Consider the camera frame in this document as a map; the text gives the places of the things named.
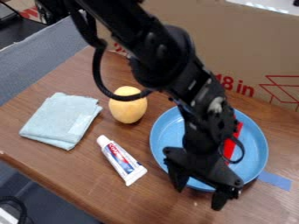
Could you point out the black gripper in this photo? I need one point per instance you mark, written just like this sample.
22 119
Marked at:
206 168

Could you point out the red star-shaped bar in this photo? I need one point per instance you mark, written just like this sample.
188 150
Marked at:
230 145

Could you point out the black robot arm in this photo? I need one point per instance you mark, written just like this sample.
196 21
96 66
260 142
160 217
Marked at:
165 66

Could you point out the blue plate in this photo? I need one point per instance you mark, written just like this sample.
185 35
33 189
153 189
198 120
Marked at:
173 132

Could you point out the white toothpaste tube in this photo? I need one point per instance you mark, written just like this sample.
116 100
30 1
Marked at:
125 165

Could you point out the blue tape strip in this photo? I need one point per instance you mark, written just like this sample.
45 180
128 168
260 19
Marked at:
275 180

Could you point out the yellow round fruit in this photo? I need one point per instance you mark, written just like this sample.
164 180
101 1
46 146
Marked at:
126 111

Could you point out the light blue folded cloth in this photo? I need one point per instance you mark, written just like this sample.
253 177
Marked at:
61 119

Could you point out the brown cardboard box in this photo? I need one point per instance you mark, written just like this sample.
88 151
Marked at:
245 44

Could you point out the grey fabric partition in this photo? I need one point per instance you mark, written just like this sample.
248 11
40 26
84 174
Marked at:
28 59

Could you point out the black device in background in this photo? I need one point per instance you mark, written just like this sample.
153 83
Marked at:
52 10

